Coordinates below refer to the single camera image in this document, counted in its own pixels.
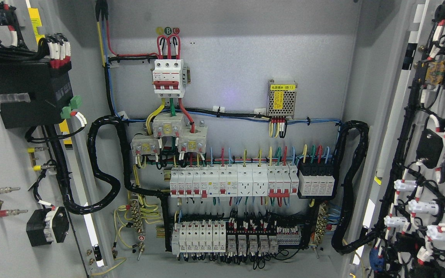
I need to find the red white main breaker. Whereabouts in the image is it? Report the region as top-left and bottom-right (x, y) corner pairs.
(152, 59), (187, 98)

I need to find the brass left ground bar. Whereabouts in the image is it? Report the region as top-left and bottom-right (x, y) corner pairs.
(129, 194), (145, 261)

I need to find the black left cable conduit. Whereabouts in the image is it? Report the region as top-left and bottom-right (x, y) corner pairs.
(63, 115), (169, 215)

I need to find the black white rotary switch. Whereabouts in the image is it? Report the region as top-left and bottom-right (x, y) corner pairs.
(26, 207), (69, 247)

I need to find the brass ground bar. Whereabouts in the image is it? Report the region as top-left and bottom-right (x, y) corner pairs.
(129, 194), (145, 261)
(309, 202), (328, 259)

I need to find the grey current transformer group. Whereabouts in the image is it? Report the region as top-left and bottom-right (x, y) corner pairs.
(131, 112), (208, 159)

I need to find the red terminal post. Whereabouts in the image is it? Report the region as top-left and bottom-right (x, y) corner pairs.
(0, 186), (29, 218)

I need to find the yellow terminal post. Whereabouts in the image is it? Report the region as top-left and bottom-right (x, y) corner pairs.
(27, 146), (56, 172)

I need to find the lower relay terminal row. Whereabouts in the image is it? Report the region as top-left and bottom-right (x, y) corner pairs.
(170, 210), (312, 263)

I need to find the white middle breaker row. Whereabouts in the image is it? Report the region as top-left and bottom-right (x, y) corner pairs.
(169, 164), (299, 198)

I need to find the black surge protector block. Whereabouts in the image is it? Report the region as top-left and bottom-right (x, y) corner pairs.
(298, 161), (337, 200)

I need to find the black digital power meter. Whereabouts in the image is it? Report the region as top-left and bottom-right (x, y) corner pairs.
(0, 58), (73, 129)

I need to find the metal mesh power supply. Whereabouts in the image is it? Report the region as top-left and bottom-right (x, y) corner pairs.
(266, 79), (298, 119)

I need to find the brass right ground bar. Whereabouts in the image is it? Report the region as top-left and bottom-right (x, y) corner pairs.
(309, 202), (328, 259)

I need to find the grey cabinet door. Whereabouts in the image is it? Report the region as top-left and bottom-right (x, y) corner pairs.
(334, 0), (445, 278)
(0, 0), (115, 278)

